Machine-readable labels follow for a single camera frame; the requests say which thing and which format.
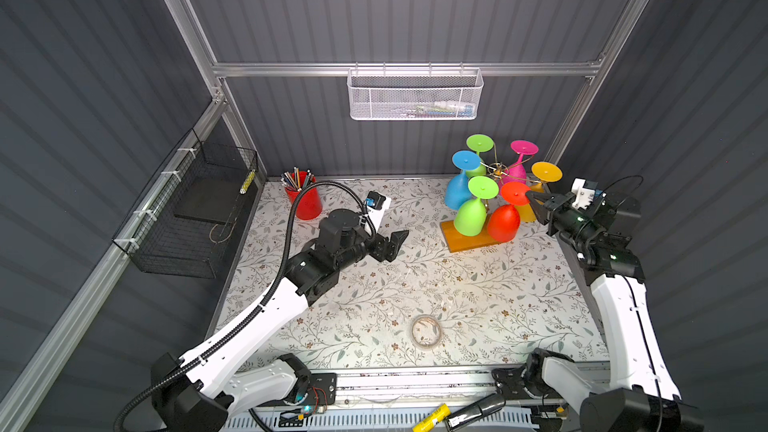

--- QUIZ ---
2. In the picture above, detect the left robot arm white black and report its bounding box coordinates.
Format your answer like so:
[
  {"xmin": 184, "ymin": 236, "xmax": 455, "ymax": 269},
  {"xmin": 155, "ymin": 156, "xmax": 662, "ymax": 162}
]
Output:
[{"xmin": 113, "ymin": 180, "xmax": 409, "ymax": 431}]

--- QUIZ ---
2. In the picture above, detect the white wire mesh basket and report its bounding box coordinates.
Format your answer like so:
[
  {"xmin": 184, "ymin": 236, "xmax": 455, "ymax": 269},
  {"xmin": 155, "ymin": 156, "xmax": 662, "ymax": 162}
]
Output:
[{"xmin": 346, "ymin": 67, "xmax": 484, "ymax": 121}]

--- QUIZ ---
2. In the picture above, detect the blue wine glass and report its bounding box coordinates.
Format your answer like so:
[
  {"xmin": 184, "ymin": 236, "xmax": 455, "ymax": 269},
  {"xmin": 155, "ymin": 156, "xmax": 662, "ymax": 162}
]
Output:
[{"xmin": 444, "ymin": 150, "xmax": 481, "ymax": 211}]

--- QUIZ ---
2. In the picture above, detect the green wine glass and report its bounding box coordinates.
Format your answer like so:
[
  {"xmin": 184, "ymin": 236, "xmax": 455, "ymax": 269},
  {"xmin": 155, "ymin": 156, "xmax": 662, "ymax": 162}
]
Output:
[
  {"xmin": 453, "ymin": 176, "xmax": 499, "ymax": 237},
  {"xmin": 466, "ymin": 134, "xmax": 495, "ymax": 178}
]

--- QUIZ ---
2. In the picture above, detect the yellow marker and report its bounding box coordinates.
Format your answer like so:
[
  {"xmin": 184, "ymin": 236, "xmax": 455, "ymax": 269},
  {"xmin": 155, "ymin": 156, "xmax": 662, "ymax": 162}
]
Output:
[{"xmin": 412, "ymin": 404, "xmax": 451, "ymax": 432}]

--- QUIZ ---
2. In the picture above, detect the black wire basket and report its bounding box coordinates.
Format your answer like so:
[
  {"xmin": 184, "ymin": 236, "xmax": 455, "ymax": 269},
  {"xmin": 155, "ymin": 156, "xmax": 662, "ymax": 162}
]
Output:
[{"xmin": 113, "ymin": 134, "xmax": 259, "ymax": 279}]

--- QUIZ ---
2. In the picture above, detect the pink wine glass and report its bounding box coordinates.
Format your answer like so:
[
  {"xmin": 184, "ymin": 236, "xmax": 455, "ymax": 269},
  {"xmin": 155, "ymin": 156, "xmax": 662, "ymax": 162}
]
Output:
[{"xmin": 501, "ymin": 140, "xmax": 539, "ymax": 185}]

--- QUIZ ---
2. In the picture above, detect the floral table mat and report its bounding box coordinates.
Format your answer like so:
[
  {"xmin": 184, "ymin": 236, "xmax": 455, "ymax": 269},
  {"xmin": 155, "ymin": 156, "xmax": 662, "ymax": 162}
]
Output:
[{"xmin": 247, "ymin": 178, "xmax": 608, "ymax": 369}]

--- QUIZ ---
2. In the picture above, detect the red wine glass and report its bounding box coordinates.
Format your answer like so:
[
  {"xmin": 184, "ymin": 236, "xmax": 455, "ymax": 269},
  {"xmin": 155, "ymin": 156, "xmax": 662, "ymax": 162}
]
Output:
[{"xmin": 488, "ymin": 182, "xmax": 530, "ymax": 243}]

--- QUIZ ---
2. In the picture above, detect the gold rack with orange base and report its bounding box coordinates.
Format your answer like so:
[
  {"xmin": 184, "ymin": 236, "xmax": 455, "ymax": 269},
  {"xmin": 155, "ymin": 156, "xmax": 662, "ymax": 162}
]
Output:
[{"xmin": 440, "ymin": 184, "xmax": 506, "ymax": 253}]

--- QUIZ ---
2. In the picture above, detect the black handheld device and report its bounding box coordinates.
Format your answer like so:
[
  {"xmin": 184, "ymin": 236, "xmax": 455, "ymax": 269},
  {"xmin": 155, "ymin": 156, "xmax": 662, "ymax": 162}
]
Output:
[{"xmin": 444, "ymin": 393, "xmax": 506, "ymax": 431}]

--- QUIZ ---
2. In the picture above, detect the yellow wine glass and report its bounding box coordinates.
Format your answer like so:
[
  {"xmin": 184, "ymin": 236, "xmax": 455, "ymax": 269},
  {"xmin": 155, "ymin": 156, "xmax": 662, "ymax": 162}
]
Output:
[{"xmin": 517, "ymin": 161, "xmax": 563, "ymax": 223}]

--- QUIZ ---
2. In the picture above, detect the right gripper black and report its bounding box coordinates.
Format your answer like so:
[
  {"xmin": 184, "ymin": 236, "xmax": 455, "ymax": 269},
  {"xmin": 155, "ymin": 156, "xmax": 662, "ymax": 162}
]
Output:
[{"xmin": 526, "ymin": 190, "xmax": 597, "ymax": 247}]

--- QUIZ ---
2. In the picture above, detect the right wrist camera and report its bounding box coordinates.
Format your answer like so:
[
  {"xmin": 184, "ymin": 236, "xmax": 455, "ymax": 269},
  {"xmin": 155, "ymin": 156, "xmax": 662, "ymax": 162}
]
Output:
[{"xmin": 571, "ymin": 178, "xmax": 603, "ymax": 211}]

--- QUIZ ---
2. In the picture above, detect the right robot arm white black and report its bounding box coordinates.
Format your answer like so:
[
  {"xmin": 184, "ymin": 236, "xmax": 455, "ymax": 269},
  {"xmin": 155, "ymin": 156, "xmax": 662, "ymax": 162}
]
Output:
[{"xmin": 492, "ymin": 191, "xmax": 705, "ymax": 431}]

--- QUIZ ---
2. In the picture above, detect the clear tape roll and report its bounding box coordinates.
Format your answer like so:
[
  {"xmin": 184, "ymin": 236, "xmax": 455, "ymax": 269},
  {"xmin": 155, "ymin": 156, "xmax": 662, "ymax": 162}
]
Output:
[{"xmin": 410, "ymin": 314, "xmax": 443, "ymax": 350}]

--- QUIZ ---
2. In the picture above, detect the red pencil cup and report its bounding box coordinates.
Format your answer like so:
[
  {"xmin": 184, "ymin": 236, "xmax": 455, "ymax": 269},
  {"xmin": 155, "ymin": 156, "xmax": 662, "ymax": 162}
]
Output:
[{"xmin": 281, "ymin": 167, "xmax": 323, "ymax": 221}]

